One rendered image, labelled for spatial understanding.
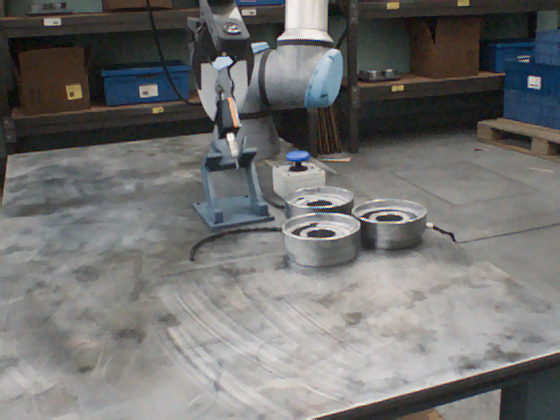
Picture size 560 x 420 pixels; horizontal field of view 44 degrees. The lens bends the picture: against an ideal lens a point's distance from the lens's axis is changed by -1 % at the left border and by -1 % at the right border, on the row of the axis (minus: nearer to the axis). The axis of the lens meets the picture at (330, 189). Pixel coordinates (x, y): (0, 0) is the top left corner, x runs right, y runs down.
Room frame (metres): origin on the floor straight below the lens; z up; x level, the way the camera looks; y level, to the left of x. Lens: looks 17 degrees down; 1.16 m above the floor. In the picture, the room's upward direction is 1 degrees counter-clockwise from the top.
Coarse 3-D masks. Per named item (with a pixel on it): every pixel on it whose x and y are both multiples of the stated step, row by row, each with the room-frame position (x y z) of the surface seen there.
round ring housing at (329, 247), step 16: (288, 224) 0.91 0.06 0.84; (304, 224) 0.93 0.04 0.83; (320, 224) 0.93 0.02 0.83; (336, 224) 0.93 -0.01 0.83; (352, 224) 0.91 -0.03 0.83; (288, 240) 0.86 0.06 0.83; (304, 240) 0.84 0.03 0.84; (320, 240) 0.84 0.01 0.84; (336, 240) 0.84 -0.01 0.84; (352, 240) 0.86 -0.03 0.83; (288, 256) 0.87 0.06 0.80; (304, 256) 0.84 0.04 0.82; (320, 256) 0.84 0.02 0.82; (336, 256) 0.84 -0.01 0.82; (352, 256) 0.87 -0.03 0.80
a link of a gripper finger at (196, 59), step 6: (192, 42) 1.05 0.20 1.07; (198, 42) 1.05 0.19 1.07; (192, 48) 1.05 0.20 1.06; (198, 48) 1.05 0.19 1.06; (192, 54) 1.05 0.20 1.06; (198, 54) 1.05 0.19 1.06; (204, 54) 1.05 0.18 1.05; (192, 60) 1.05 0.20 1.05; (198, 60) 1.05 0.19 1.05; (204, 60) 1.05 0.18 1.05; (192, 66) 1.05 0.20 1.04; (198, 66) 1.05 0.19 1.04; (192, 72) 1.05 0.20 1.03; (198, 72) 1.05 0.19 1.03; (198, 78) 1.05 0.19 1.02; (198, 84) 1.05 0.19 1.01
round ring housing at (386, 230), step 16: (368, 208) 0.99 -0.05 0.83; (384, 208) 0.99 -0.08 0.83; (400, 208) 0.99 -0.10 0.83; (416, 208) 0.97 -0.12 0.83; (368, 224) 0.90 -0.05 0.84; (384, 224) 0.89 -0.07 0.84; (400, 224) 0.89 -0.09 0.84; (416, 224) 0.90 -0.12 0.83; (368, 240) 0.91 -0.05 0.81; (384, 240) 0.90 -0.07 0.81; (400, 240) 0.90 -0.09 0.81; (416, 240) 0.92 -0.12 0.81
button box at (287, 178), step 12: (276, 168) 1.18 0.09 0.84; (288, 168) 1.17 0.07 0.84; (300, 168) 1.16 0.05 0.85; (312, 168) 1.17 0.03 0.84; (276, 180) 1.17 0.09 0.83; (288, 180) 1.12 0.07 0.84; (300, 180) 1.13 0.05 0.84; (312, 180) 1.14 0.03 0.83; (324, 180) 1.15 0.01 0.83; (276, 192) 1.17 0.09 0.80; (288, 192) 1.12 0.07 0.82
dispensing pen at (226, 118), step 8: (216, 88) 1.09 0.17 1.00; (224, 88) 1.09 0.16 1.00; (216, 104) 1.07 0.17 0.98; (224, 104) 1.06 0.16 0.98; (224, 112) 1.05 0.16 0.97; (216, 120) 1.08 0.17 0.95; (224, 120) 1.04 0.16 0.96; (232, 120) 1.05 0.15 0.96; (224, 128) 1.04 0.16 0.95; (232, 128) 1.05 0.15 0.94; (224, 136) 1.06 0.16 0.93; (232, 136) 1.05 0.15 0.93; (232, 144) 1.04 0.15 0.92; (232, 152) 1.04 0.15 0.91; (240, 176) 1.02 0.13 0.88
